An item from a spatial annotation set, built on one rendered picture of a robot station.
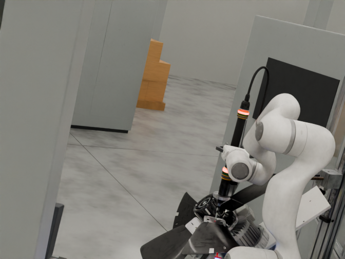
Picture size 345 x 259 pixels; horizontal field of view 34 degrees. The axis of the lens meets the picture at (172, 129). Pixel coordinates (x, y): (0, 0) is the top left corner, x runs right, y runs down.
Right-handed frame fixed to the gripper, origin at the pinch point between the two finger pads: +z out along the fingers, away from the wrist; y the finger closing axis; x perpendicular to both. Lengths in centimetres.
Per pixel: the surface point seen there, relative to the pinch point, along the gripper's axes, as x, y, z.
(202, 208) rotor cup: -28.8, -6.1, 3.9
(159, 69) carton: -80, -65, 823
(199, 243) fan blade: -34.4, -5.8, -19.2
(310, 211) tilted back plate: -20.2, 38.2, 6.1
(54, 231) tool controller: -33, -57, -40
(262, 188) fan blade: -14.7, 15.7, 3.5
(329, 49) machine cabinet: 41, 79, 218
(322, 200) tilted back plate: -15.1, 42.6, 8.8
